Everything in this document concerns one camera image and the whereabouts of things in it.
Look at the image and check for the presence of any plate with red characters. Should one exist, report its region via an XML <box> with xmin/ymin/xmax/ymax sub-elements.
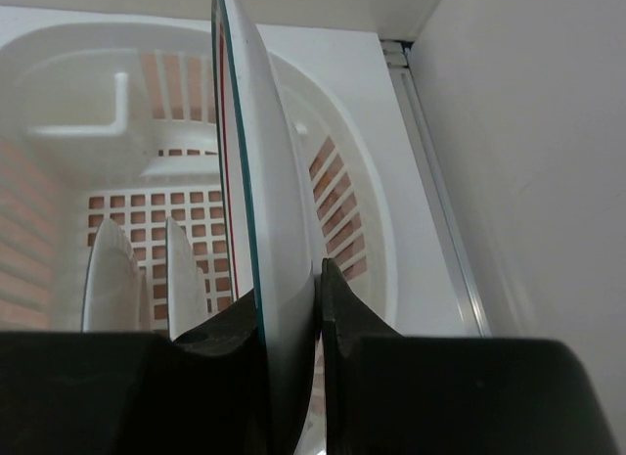
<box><xmin>211</xmin><ymin>0</ymin><xmax>315</xmax><ymax>454</ymax></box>

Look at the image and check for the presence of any aluminium side rail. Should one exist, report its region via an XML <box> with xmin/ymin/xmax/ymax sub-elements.
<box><xmin>380</xmin><ymin>40</ymin><xmax>490</xmax><ymax>337</ymax></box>

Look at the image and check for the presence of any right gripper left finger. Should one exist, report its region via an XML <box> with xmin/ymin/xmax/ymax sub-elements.
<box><xmin>1</xmin><ymin>295</ymin><xmax>268</xmax><ymax>454</ymax></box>

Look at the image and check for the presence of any orange sunburst plate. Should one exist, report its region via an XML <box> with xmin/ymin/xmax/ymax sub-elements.
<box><xmin>165</xmin><ymin>217</ymin><xmax>208</xmax><ymax>341</ymax></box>

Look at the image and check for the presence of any green rimmed white plate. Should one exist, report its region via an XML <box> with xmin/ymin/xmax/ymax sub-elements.
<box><xmin>81</xmin><ymin>218</ymin><xmax>143</xmax><ymax>332</ymax></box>

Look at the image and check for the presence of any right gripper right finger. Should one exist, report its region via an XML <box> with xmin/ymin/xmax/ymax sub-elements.
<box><xmin>321</xmin><ymin>259</ymin><xmax>618</xmax><ymax>454</ymax></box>

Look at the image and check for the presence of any white pink dish rack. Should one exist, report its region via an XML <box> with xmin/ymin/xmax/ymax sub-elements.
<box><xmin>1</xmin><ymin>21</ymin><xmax>398</xmax><ymax>339</ymax></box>

